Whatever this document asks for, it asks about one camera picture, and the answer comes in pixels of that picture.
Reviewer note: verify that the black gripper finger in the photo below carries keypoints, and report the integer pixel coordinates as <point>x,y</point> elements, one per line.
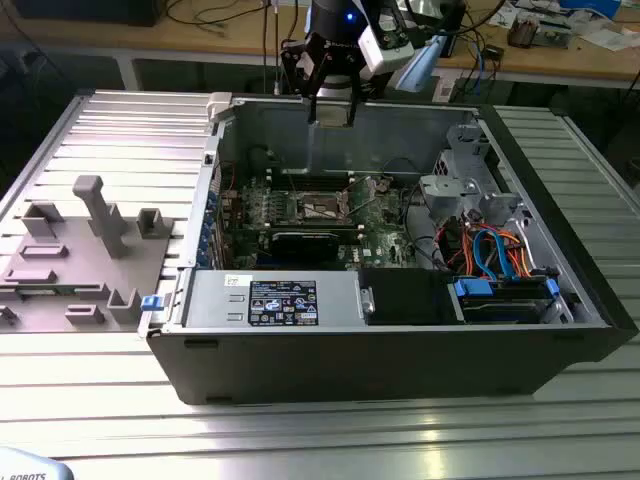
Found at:
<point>356,95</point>
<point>302,65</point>

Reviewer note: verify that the silver CPU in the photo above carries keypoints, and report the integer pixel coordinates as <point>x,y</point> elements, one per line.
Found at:
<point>332,117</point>

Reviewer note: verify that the metal locking lever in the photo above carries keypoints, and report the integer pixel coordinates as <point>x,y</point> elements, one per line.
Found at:
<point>291,178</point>
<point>330,212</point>

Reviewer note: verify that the black RAM slot bank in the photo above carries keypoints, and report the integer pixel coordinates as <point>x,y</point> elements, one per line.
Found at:
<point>285,183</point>
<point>250,229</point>

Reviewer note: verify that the CPU socket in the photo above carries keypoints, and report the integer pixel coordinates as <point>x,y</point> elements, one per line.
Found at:
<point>320,210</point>

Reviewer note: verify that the grey case latch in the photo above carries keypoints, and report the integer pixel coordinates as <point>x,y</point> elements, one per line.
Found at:
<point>220,105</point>

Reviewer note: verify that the wooden workbench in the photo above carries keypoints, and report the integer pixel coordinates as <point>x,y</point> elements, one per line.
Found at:
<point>210,42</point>

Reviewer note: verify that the grey metal drive cage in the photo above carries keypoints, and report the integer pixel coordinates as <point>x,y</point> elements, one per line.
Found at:
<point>465,137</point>

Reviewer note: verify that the black tower box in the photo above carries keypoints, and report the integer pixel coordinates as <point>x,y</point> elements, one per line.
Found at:
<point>456,20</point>

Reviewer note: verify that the green motherboard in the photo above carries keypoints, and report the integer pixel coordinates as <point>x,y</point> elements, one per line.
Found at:
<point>380,235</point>

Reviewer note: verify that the black power adapter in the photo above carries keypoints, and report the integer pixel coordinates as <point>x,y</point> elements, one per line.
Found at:
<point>494,52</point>

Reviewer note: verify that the black graphics card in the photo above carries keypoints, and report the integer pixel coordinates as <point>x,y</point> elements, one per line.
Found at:
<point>305,247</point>

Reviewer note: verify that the brown copper heatsink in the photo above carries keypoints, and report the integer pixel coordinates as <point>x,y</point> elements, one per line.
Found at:
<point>522,32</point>

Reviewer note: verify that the grey metal drive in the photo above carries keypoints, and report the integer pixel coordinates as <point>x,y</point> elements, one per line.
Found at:
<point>555,35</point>

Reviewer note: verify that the black desktop box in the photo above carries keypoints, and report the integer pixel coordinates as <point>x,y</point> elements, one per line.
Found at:
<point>100,12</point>

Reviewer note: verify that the hard disk in blue carrier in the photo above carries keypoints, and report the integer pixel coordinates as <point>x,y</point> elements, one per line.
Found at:
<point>475,288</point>

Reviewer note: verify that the blue cardboard box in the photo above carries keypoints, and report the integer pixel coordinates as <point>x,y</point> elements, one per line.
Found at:
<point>590,6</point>

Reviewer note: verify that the grey power supply unit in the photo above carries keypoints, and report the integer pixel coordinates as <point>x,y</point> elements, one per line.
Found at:
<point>210,300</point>

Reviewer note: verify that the white paper sheets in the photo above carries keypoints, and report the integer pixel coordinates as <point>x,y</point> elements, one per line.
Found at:
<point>610,39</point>

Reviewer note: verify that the black PC case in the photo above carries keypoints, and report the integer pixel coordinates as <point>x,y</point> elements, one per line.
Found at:
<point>350,365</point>

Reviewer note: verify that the blue case clip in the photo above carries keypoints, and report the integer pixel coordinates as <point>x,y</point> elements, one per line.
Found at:
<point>151,303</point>

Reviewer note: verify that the grey parts rack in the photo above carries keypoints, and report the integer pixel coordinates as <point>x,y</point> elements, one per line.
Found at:
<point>75,270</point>

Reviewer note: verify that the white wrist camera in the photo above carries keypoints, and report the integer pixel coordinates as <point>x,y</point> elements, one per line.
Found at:
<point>385,60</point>

